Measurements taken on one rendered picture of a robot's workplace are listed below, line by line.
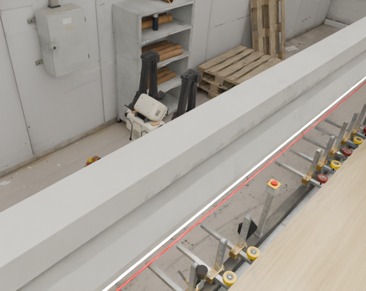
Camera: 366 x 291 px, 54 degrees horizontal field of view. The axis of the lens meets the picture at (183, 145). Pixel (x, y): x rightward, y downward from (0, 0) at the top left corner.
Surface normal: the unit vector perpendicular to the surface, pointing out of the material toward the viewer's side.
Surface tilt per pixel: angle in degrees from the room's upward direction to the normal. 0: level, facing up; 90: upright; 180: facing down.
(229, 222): 0
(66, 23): 90
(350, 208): 0
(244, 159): 61
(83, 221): 90
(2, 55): 90
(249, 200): 0
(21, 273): 90
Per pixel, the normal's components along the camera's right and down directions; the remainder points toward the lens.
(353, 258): 0.07, -0.79
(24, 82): 0.73, 0.45
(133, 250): 0.67, 0.01
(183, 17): -0.68, 0.41
